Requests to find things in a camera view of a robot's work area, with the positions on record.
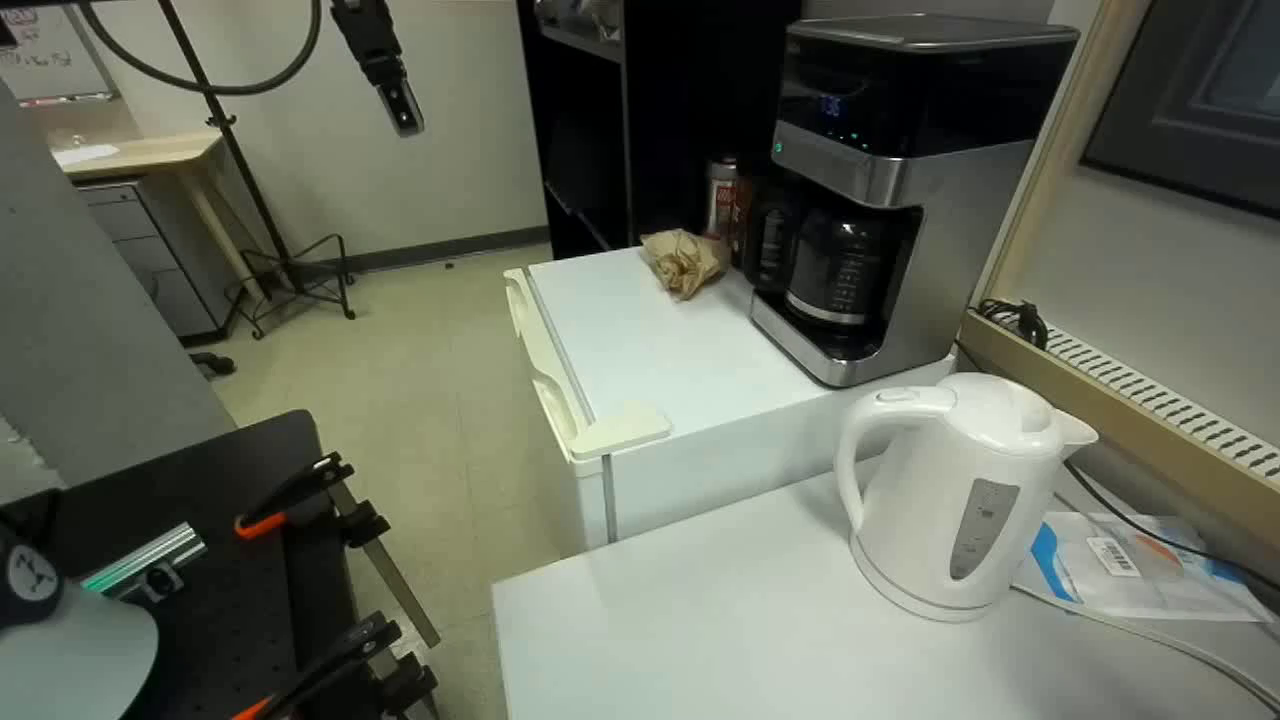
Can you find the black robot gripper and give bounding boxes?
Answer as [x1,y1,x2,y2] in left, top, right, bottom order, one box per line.
[331,0,426,135]

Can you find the grey robot base dome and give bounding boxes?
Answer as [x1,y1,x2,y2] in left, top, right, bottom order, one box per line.
[0,589,159,720]

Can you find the glass coffee carafe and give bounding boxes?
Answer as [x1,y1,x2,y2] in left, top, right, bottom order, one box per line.
[757,203,898,330]

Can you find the black silver coffee machine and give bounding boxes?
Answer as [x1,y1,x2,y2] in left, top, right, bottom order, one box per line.
[750,11,1076,388]

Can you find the black tripod stand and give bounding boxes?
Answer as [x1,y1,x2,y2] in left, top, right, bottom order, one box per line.
[159,0,356,342]

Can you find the black shelving unit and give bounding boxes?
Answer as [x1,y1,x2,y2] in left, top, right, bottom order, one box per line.
[515,0,806,259]

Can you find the grey filing cabinet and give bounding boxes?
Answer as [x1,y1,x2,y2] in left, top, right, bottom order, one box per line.
[81,181,239,343]

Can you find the grey panel partition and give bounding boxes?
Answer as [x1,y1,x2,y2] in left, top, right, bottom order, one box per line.
[0,90,234,501]

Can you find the white mini fridge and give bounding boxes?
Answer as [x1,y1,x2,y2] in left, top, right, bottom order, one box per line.
[503,250,954,552]

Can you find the black breadboard table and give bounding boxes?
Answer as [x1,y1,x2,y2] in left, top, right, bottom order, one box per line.
[0,414,405,720]

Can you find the white electric kettle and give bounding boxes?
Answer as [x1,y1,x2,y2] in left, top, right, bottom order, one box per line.
[831,374,1099,619]

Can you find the dark framed window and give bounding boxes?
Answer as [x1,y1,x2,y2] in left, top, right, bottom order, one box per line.
[1085,0,1280,216]

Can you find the plastic bag with papers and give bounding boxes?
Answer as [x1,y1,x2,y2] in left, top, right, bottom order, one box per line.
[1027,513,1273,626]

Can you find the white radiator vent grille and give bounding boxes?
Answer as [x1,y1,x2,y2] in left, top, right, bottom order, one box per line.
[1044,330,1280,488]

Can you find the whiteboard on wall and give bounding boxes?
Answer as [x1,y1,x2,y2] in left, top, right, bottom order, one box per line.
[0,6,116,108]

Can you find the upper orange handled clamp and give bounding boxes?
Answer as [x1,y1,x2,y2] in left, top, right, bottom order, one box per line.
[234,451,390,548]

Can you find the orange handled clamp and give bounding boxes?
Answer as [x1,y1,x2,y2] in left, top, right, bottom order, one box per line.
[234,451,390,548]
[234,612,437,720]

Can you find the lower orange handled clamp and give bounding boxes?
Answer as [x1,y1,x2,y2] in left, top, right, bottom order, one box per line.
[234,612,437,720]

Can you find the black cable on ledge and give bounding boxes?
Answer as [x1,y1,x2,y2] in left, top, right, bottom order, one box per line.
[977,297,1051,354]

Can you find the grey kettle power cable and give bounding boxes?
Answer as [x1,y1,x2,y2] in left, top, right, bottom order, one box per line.
[1010,582,1280,720]

